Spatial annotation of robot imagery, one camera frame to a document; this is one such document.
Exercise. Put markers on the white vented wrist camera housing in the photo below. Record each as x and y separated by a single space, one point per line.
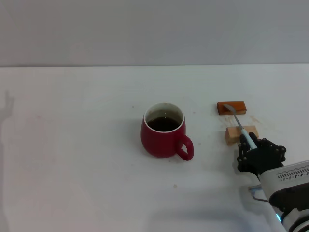
287 175

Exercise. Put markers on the light wooden arch block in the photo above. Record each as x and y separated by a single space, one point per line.
231 135

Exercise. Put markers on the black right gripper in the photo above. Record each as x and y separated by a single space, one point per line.
263 160

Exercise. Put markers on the red ceramic cup with coffee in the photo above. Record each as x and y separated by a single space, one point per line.
159 142

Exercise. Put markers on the dark brown wooden block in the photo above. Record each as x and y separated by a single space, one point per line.
239 109

